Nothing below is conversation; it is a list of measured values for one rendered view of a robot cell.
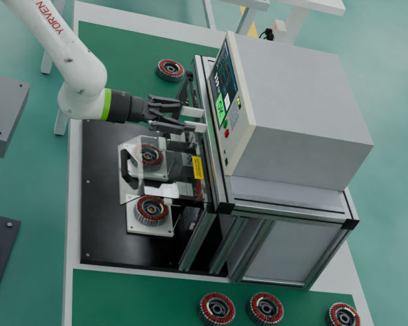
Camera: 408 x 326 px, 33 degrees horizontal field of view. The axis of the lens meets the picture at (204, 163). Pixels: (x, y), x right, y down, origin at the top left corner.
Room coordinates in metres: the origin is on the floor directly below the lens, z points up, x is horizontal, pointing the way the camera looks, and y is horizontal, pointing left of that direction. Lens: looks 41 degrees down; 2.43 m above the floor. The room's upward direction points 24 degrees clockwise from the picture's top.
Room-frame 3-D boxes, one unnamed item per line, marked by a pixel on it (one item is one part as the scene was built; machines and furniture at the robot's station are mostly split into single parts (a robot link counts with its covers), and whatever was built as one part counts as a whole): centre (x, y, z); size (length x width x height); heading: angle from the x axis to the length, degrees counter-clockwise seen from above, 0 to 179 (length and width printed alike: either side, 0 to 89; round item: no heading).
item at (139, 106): (1.53, 0.22, 1.18); 0.09 x 0.08 x 0.07; 114
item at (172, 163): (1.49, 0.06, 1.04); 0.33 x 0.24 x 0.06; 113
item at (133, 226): (1.54, 0.09, 0.78); 0.15 x 0.15 x 0.01; 23
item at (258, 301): (1.39, -0.36, 0.77); 0.11 x 0.11 x 0.04
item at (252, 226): (1.75, -0.09, 0.92); 0.66 x 0.01 x 0.30; 23
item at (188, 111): (1.62, 0.09, 1.18); 0.07 x 0.01 x 0.03; 114
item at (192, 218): (1.60, -0.04, 0.80); 0.08 x 0.05 x 0.06; 23
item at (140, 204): (1.54, 0.09, 0.80); 0.11 x 0.11 x 0.04
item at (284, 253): (1.51, -0.36, 0.91); 0.28 x 0.03 x 0.32; 113
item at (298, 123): (1.77, -0.16, 1.22); 0.44 x 0.39 x 0.20; 23
